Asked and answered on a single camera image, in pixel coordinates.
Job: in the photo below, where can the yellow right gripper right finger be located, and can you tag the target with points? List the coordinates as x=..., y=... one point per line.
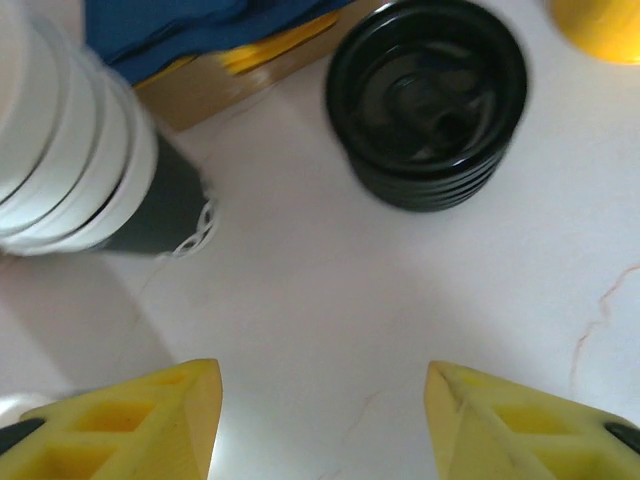
x=510, y=435

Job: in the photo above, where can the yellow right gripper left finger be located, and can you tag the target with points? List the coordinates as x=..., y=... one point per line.
x=125, y=430

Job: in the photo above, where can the stack of paper cups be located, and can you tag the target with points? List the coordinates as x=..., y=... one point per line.
x=65, y=150

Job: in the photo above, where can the brown napkin tray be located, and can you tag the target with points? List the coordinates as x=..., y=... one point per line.
x=200, y=95

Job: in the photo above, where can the yellow napkin stack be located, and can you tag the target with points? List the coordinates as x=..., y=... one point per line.
x=270, y=50

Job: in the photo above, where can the blue napkin stack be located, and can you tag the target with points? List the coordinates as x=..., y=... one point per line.
x=175, y=25

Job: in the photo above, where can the yellow straw holder cup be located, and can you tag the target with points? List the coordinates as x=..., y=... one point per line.
x=600, y=25

